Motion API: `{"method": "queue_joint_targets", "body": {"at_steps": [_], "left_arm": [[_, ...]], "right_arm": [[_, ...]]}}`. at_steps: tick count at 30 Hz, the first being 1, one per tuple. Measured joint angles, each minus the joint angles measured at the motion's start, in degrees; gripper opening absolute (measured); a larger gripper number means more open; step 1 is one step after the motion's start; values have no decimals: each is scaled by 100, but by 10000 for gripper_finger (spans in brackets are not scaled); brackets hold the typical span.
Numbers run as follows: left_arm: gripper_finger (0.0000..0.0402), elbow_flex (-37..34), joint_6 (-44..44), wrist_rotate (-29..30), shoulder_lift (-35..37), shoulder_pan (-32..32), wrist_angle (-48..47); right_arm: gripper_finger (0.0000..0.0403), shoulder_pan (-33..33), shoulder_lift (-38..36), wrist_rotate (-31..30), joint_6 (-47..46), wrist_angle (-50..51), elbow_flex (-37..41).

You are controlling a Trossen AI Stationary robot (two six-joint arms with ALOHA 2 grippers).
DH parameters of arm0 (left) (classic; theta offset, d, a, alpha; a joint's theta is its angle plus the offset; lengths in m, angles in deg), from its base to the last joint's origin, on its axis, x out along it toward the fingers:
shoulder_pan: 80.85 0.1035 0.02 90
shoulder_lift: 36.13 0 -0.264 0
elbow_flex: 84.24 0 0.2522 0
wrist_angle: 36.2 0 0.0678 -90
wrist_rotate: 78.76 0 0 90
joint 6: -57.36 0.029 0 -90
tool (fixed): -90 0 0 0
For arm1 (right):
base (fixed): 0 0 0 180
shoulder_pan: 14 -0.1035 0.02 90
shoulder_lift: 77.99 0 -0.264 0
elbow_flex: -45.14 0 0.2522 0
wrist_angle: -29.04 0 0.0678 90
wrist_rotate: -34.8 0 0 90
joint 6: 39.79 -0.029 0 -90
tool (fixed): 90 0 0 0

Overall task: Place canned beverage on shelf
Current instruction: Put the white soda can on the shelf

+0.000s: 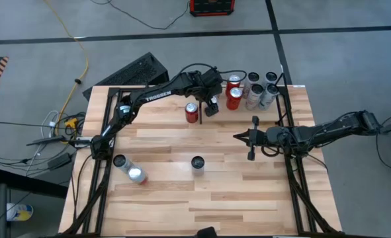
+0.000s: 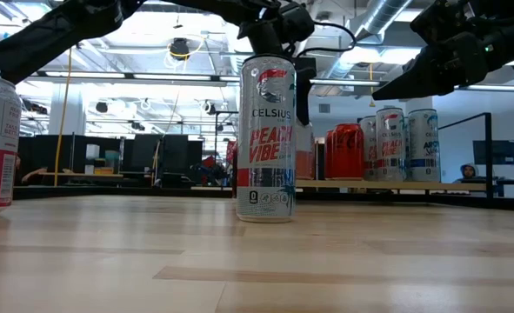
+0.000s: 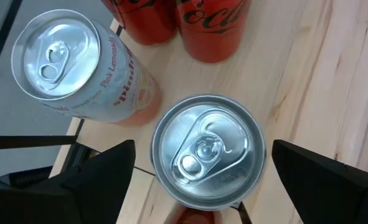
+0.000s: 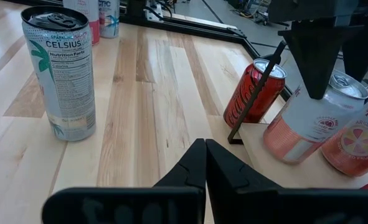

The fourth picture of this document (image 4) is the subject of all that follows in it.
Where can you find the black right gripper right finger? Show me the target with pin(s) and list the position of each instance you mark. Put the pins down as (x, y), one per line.
(233, 199)

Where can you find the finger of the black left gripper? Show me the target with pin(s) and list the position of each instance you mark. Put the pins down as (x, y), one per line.
(314, 59)
(362, 46)

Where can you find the white salmon Spindrift can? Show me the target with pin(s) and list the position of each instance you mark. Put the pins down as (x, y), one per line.
(355, 146)
(295, 133)

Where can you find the white Celsius energy drink can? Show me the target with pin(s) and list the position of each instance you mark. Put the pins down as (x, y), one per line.
(62, 77)
(109, 18)

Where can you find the wooden shelf board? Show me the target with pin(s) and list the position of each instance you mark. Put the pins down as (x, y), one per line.
(264, 155)

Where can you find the thin black shelf side frame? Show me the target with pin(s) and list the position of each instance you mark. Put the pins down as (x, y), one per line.
(257, 93)

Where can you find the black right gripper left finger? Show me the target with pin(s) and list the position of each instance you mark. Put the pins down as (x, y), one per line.
(183, 205)

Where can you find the white magenta Spindrift can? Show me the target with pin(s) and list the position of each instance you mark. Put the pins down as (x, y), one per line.
(87, 18)

